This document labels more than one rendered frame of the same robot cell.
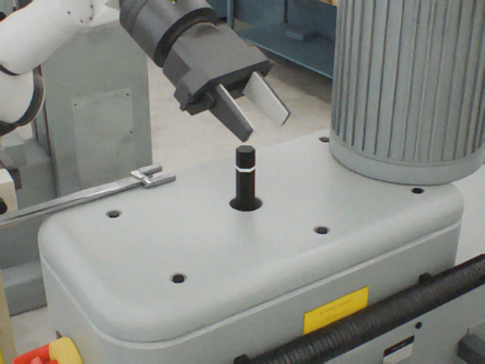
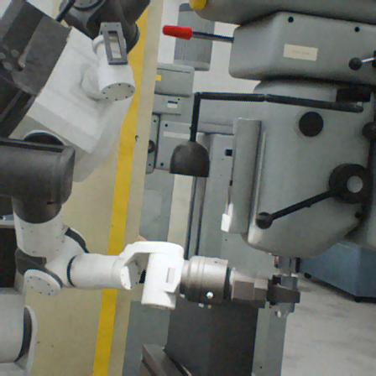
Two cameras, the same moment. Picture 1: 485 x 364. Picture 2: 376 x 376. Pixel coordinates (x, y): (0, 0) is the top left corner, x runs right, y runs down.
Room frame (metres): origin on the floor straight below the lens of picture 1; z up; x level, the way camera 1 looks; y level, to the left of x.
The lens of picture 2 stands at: (-0.75, -0.27, 1.49)
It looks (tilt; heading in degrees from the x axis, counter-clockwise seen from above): 3 degrees down; 18
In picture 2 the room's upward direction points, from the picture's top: 7 degrees clockwise
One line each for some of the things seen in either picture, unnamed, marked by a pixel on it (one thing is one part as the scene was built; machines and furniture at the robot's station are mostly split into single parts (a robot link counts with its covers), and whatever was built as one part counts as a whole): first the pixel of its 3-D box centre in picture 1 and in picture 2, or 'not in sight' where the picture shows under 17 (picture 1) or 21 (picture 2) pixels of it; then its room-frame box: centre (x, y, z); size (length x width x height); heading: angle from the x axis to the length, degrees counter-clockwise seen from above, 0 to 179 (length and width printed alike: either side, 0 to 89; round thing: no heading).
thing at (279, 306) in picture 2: not in sight; (283, 294); (0.73, -0.01, 1.23); 0.05 x 0.05 x 0.06
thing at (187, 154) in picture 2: not in sight; (190, 158); (0.59, 0.16, 1.47); 0.07 x 0.07 x 0.06
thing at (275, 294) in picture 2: not in sight; (283, 295); (0.70, -0.02, 1.23); 0.06 x 0.02 x 0.03; 102
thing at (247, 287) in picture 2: not in sight; (234, 286); (0.71, 0.08, 1.23); 0.13 x 0.12 x 0.10; 12
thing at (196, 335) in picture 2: not in sight; (211, 324); (1.09, 0.22, 1.07); 0.22 x 0.12 x 0.20; 44
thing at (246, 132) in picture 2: not in sight; (240, 175); (0.67, 0.08, 1.45); 0.04 x 0.04 x 0.21; 33
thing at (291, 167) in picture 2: not in sight; (300, 168); (0.73, -0.02, 1.47); 0.21 x 0.19 x 0.32; 33
